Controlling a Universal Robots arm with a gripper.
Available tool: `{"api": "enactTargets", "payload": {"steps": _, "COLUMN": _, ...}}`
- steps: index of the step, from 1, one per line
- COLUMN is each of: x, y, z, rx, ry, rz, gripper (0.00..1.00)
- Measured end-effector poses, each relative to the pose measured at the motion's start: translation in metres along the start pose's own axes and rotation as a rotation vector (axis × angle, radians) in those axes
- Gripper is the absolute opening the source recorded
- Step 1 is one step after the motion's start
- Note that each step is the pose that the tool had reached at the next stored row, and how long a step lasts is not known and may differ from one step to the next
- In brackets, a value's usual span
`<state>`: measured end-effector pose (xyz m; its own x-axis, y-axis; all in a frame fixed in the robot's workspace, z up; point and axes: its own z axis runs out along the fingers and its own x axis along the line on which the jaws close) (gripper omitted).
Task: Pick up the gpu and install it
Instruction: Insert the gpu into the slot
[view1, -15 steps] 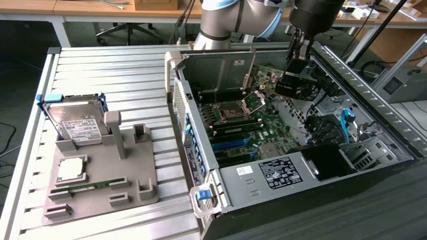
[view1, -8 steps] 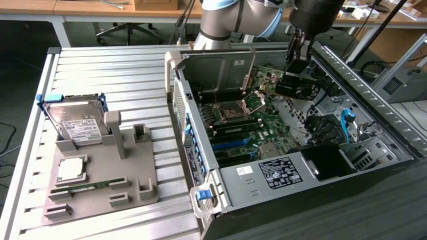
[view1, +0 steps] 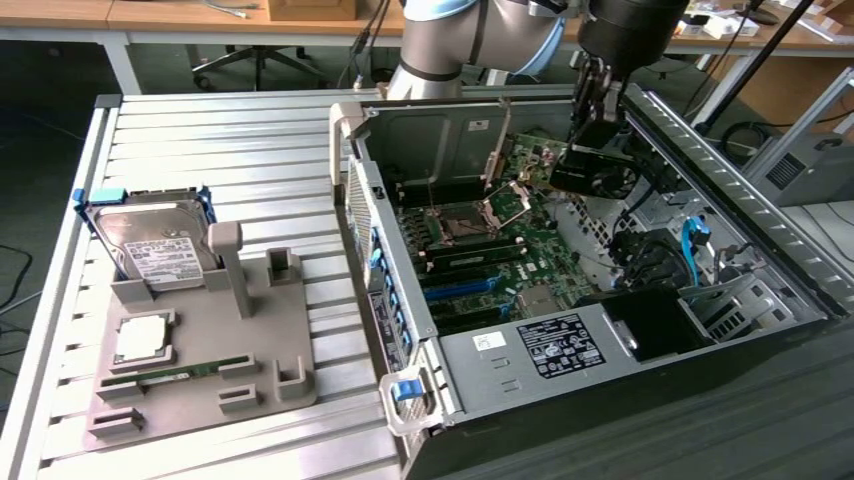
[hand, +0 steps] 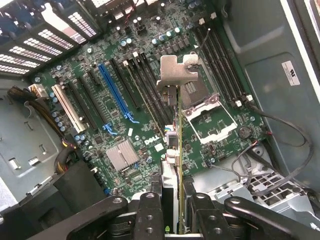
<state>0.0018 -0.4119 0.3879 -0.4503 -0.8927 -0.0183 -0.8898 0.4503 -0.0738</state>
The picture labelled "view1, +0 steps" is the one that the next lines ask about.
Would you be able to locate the grey metal disk bay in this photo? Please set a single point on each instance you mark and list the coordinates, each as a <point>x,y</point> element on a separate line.
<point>734,310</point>

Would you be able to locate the grey power supply unit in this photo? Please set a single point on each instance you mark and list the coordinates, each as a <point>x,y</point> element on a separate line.
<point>494,370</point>

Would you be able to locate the brown cardboard box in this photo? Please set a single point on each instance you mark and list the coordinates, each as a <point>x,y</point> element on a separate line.
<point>307,10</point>

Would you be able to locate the black plastic shroud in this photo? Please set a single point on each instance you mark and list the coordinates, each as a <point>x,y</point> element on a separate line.
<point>647,320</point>

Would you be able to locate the grey machine housing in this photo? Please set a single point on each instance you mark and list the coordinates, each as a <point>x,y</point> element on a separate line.
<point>821,170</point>

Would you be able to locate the black installed RAM stick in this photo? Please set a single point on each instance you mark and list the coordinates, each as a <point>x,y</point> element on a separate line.
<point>477,257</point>

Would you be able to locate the black monitor foot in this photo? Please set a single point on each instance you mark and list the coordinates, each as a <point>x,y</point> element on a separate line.
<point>757,12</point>

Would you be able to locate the wooden desk white frame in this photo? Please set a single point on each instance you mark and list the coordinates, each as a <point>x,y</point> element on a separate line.
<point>794,44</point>
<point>54,15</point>

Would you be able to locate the green RAM stick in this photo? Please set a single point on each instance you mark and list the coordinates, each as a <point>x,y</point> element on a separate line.
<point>180,374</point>

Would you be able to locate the blue expansion slot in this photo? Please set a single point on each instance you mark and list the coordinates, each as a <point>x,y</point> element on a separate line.
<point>461,290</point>

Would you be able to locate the black expansion slot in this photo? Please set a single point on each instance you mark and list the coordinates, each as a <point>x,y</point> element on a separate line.
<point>474,324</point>
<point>467,311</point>

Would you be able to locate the aluminium profile post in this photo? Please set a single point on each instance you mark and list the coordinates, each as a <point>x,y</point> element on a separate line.
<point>817,107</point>

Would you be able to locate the graphics card with black cooler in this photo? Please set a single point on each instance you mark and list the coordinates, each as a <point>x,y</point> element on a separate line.
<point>587,170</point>

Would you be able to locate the perforated metal drive cage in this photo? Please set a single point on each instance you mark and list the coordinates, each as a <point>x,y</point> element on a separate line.
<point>587,225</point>

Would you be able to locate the black tripod pole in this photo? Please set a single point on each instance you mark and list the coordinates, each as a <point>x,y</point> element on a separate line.
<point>761,55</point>

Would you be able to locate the hard drive with blue caddy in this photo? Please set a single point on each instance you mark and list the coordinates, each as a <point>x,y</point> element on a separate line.
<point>100,197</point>

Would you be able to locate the grey plastic parts rack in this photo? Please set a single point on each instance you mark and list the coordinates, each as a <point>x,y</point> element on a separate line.
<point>200,350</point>

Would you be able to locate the silver chipset heatsink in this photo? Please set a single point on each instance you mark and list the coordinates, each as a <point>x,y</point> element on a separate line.
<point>542,300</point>

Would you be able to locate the silver hard disk drive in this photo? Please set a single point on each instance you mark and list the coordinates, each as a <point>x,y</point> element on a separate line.
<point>154,250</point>

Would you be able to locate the blue case latch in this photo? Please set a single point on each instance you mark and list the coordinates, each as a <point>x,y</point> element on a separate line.
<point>406,391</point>

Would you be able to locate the silver CPU chip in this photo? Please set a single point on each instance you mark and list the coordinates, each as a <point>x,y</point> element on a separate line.
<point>140,340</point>

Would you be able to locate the white box black top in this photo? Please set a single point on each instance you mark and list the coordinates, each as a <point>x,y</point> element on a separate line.
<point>697,25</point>

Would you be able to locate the black office chair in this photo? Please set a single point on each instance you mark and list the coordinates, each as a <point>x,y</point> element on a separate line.
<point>256,55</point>

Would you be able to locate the green motherboard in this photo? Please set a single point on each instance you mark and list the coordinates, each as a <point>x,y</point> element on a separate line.
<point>541,250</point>

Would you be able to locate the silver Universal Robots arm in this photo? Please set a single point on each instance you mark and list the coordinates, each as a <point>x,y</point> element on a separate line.
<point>441,45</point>

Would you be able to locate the thin metal locking lever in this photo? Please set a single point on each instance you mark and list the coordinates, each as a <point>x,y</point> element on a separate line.
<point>434,195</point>

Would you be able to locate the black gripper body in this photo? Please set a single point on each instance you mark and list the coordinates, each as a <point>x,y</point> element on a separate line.
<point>627,30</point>

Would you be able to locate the open black PC case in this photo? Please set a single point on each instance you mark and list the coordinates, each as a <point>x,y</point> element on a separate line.
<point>734,400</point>

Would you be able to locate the metal socket cover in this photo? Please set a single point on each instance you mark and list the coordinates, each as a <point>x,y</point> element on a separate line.
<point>510,202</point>

